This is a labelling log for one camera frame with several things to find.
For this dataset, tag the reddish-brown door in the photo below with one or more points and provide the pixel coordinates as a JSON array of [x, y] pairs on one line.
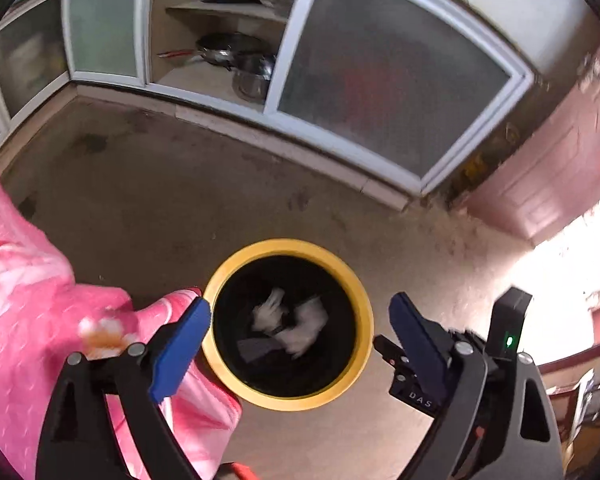
[[555, 160]]

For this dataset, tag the white crumpled tissue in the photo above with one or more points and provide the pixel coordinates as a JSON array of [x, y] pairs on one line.
[[269, 312], [305, 330]]

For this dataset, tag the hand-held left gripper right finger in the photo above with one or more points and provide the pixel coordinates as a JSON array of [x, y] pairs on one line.
[[420, 350]]

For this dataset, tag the dark red furniture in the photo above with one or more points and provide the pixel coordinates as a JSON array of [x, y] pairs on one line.
[[580, 400]]

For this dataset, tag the pink printed blanket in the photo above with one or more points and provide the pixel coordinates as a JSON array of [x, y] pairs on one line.
[[20, 285]]

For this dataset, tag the red plastic object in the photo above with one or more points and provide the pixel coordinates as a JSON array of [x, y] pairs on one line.
[[243, 473]]

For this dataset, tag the yellow-rimmed black bin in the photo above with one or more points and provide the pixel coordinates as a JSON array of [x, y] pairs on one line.
[[290, 247]]

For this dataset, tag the frosted cabinet door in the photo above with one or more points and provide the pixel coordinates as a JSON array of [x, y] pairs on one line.
[[27, 60]]

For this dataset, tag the yellow dusty clutter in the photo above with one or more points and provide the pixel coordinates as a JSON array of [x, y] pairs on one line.
[[480, 165]]

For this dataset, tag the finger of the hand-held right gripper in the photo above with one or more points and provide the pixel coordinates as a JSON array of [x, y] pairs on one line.
[[405, 385]]

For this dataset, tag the large frosted sliding door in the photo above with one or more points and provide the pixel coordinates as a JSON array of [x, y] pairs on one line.
[[395, 75]]

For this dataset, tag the narrow frosted sliding door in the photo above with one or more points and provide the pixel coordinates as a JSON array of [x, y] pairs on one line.
[[105, 20]]

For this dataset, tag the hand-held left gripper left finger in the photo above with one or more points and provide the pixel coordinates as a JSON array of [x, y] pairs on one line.
[[180, 355]]

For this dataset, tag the white-framed kitchen cabinet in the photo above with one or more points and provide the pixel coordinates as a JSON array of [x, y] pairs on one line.
[[200, 85]]

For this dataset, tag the steel cooking pot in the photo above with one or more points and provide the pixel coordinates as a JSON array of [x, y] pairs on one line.
[[252, 80]]

